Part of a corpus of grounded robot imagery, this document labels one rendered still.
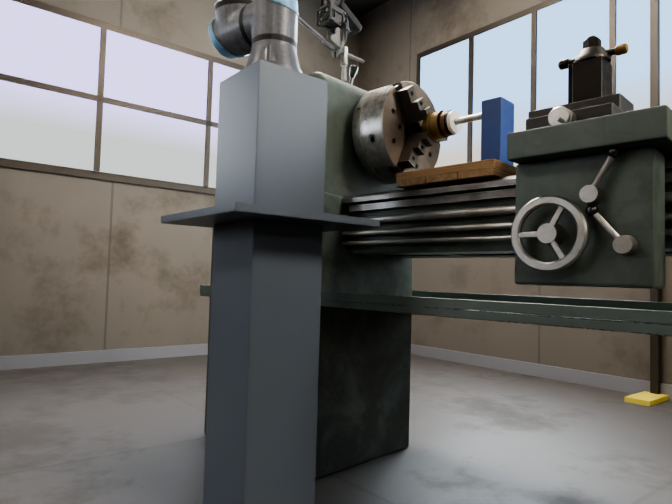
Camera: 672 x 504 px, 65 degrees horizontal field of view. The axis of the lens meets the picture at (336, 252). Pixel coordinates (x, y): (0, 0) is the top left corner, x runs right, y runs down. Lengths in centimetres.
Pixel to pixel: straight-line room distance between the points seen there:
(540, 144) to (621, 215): 21
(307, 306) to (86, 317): 266
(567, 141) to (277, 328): 74
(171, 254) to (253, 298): 279
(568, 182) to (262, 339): 74
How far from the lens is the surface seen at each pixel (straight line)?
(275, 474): 132
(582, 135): 114
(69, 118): 385
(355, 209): 163
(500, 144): 151
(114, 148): 389
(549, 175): 119
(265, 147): 124
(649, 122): 111
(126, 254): 385
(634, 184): 114
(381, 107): 164
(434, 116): 165
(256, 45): 141
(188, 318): 403
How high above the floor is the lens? 60
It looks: 3 degrees up
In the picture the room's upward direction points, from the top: 2 degrees clockwise
